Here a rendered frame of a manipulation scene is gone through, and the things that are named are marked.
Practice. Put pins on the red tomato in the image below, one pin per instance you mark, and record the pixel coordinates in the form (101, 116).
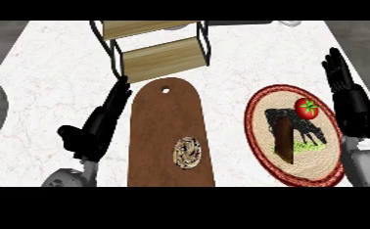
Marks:
(307, 108)

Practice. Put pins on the wooden tiered shelf black frame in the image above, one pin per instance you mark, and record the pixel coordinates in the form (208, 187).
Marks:
(154, 48)

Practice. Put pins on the white round object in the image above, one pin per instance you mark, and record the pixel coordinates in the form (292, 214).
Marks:
(291, 23)

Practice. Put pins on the dark grey flat appliance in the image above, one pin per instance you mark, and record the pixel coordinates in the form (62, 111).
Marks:
(238, 22)

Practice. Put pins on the round patterned beige item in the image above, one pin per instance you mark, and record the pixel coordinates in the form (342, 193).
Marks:
(188, 153)

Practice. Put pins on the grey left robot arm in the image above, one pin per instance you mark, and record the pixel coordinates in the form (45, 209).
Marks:
(73, 175)

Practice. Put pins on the brown wooden cutting board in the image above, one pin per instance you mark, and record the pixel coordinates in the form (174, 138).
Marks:
(170, 135)

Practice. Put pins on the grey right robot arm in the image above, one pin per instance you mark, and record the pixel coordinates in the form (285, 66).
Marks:
(357, 161)

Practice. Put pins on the round woven red-rimmed placemat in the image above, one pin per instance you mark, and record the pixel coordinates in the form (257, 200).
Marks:
(294, 135)

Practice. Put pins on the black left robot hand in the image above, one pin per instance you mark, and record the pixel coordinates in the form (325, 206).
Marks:
(99, 127)

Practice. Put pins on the grey curved object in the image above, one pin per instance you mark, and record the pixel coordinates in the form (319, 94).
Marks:
(3, 107)

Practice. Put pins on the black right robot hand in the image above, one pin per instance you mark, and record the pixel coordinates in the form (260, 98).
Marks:
(350, 105)

